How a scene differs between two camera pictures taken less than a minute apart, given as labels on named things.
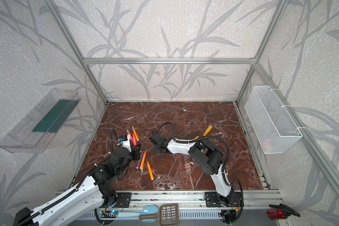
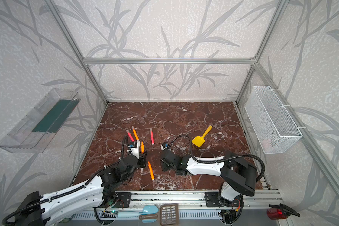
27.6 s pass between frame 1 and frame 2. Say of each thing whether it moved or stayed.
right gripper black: moved
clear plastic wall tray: stayed
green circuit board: stayed
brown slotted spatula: stayed
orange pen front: stayed
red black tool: stayed
